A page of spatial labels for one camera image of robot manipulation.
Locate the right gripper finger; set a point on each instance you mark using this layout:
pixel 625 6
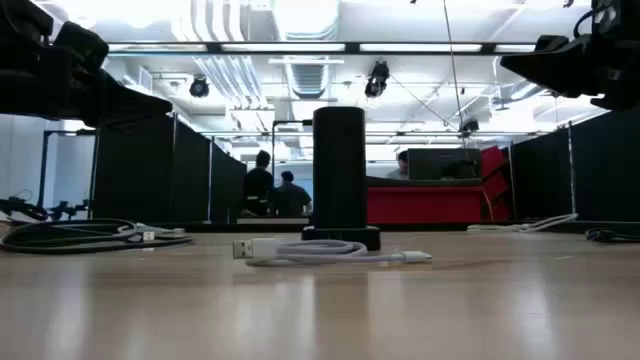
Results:
pixel 555 67

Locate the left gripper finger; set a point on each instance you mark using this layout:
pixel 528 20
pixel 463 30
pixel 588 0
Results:
pixel 130 102

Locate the black tower power strip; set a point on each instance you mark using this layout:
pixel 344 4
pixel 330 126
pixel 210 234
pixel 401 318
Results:
pixel 340 165

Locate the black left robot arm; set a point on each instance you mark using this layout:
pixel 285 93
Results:
pixel 20 15

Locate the background black robot arm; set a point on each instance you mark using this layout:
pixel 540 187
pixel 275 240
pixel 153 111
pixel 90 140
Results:
pixel 20 207

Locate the black partition panel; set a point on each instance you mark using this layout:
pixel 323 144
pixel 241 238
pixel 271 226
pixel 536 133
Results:
pixel 135 170
pixel 605 170

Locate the black ceiling spotlight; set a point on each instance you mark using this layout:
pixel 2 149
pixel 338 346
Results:
pixel 199 87
pixel 469 126
pixel 377 80

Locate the red stacked shelf bins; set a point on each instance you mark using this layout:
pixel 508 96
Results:
pixel 495 187

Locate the black monitor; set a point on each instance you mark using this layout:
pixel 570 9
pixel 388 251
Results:
pixel 440 164

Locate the person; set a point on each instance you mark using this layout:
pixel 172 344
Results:
pixel 292 197
pixel 257 185
pixel 400 167

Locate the light wood desk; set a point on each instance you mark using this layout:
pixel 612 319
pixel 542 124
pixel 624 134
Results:
pixel 270 220

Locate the red storage bin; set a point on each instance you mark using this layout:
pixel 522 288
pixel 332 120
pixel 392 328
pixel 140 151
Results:
pixel 425 205

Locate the silver ventilation duct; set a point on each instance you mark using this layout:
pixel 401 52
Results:
pixel 307 75

